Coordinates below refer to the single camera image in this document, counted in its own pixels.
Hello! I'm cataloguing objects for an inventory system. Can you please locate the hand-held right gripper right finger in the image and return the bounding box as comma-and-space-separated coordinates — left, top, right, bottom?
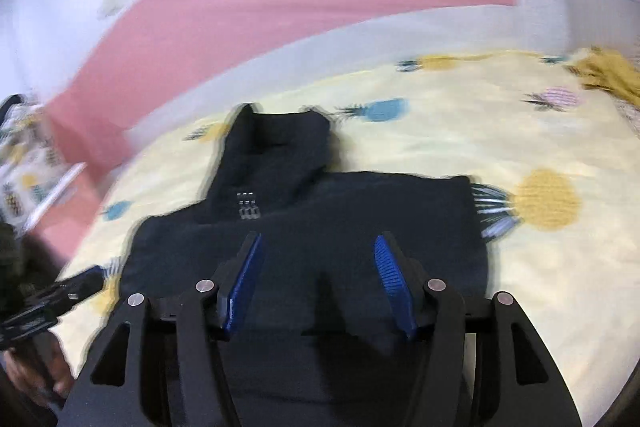
374, 233, 583, 427

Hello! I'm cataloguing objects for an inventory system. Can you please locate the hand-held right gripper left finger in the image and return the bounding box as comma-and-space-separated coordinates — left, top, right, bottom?
57, 231, 266, 427

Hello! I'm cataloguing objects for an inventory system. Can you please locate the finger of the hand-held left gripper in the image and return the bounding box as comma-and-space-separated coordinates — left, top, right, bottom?
50, 266, 107, 304

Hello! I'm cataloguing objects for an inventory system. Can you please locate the black padded jacket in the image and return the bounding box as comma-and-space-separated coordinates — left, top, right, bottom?
117, 103, 488, 427

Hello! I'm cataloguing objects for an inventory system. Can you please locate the person's left hand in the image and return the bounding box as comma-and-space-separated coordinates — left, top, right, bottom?
0, 337, 76, 410

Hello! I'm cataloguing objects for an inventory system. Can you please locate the pineapple print pillow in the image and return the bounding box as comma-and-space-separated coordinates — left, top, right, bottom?
0, 94, 86, 238

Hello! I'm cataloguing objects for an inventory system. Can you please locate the yellow pineapple print bed sheet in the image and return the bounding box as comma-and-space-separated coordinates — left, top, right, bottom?
50, 49, 640, 423

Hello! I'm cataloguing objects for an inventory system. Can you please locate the white bed headboard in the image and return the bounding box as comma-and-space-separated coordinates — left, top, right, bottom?
125, 0, 573, 152

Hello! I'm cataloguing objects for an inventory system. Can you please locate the yellow cloth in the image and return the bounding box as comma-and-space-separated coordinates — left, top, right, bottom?
567, 46, 640, 110

